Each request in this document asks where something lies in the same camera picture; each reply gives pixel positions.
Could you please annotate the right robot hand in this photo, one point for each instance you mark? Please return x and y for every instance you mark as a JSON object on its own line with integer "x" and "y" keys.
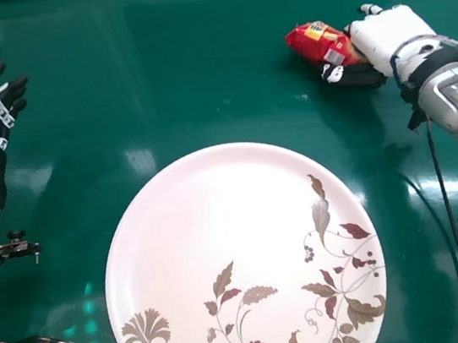
{"x": 389, "y": 34}

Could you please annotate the red biscuit packet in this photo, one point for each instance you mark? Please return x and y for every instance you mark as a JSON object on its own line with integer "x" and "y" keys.
{"x": 321, "y": 41}

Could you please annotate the plate with brown leaf pattern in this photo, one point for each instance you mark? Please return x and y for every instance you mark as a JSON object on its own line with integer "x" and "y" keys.
{"x": 219, "y": 224}

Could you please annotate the black wrist camera mount bracket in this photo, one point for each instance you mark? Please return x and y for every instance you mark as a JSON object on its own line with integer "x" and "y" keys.
{"x": 11, "y": 248}

